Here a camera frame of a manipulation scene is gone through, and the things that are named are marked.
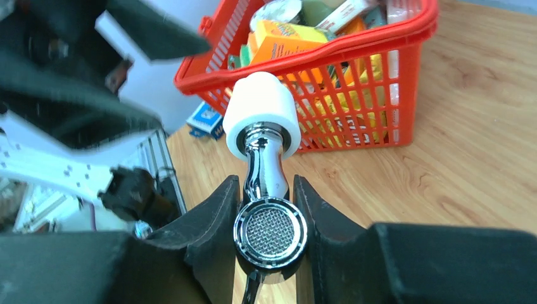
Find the white elbow fitting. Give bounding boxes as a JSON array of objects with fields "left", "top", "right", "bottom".
[{"left": 223, "top": 72, "right": 301, "bottom": 161}]

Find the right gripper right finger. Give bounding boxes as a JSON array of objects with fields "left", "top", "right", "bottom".
[{"left": 293, "top": 175, "right": 536, "bottom": 303}]

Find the red plastic shopping basket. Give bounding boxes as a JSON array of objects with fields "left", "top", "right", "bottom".
[{"left": 174, "top": 1, "right": 439, "bottom": 153}]

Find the blue razor box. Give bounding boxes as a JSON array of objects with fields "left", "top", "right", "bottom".
[{"left": 186, "top": 102, "right": 225, "bottom": 140}]

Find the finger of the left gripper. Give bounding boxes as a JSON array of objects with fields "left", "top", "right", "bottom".
[{"left": 106, "top": 0, "right": 212, "bottom": 60}]

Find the orange striped sponge box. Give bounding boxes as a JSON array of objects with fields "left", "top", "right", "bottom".
[{"left": 247, "top": 20, "right": 336, "bottom": 65}]

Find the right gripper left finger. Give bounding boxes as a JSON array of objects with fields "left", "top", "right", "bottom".
[{"left": 1, "top": 175, "right": 240, "bottom": 303}]

